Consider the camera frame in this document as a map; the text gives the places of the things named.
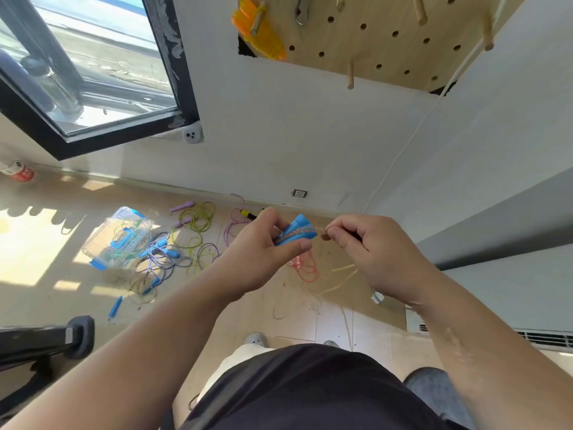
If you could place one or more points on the person's right hand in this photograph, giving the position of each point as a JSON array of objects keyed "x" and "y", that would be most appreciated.
[{"x": 385, "y": 259}]

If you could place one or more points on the person's left hand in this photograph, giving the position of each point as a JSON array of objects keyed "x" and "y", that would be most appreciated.
[{"x": 250, "y": 259}]

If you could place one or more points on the person's left thumb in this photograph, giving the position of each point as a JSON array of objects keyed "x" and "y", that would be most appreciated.
[{"x": 293, "y": 250}]

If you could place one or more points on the person's right thumb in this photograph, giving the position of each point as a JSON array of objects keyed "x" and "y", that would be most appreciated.
[{"x": 344, "y": 244}]

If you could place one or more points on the person's left forearm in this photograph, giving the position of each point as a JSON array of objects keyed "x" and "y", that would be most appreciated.
[{"x": 147, "y": 353}]

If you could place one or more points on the person's right forearm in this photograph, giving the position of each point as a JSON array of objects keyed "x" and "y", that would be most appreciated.
[{"x": 483, "y": 353}]

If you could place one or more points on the white plug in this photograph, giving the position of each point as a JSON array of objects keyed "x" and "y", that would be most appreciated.
[{"x": 377, "y": 297}]

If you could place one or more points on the grey shoe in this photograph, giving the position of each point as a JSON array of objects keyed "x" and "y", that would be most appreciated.
[
  {"x": 331, "y": 344},
  {"x": 256, "y": 340}
]

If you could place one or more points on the white shorts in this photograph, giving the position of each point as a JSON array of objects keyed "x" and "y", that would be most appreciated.
[{"x": 232, "y": 367}]

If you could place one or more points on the black shirt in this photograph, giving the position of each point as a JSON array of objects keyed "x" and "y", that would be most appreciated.
[{"x": 313, "y": 389}]

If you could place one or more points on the small white sensor device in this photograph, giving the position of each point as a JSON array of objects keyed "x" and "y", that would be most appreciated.
[{"x": 193, "y": 134}]

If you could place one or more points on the wooden peg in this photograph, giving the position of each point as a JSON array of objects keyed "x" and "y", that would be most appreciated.
[
  {"x": 340, "y": 1},
  {"x": 420, "y": 11},
  {"x": 488, "y": 33},
  {"x": 350, "y": 76},
  {"x": 258, "y": 20}
]

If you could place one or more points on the grey trouser leg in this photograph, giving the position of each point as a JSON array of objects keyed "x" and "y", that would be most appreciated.
[{"x": 436, "y": 394}]

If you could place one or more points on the clear box with blue latches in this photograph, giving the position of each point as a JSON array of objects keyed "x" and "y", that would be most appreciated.
[{"x": 117, "y": 237}]

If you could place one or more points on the wooden pegboard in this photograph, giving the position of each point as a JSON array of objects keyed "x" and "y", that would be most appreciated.
[{"x": 380, "y": 35}]

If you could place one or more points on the white air conditioner unit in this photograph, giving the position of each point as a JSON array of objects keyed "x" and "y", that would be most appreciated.
[{"x": 537, "y": 338}]

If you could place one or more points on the black framed window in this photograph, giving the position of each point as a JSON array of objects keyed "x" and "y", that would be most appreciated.
[{"x": 181, "y": 62}]

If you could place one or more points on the metal hook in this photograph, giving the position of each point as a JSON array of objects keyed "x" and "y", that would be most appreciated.
[{"x": 304, "y": 11}]

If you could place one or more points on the black stand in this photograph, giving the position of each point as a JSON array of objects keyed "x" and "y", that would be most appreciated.
[{"x": 49, "y": 340}]

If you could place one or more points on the red and white can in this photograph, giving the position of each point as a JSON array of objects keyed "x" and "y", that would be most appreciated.
[{"x": 19, "y": 171}]

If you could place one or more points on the wall power socket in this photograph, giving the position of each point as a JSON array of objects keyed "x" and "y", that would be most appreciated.
[{"x": 299, "y": 193}]

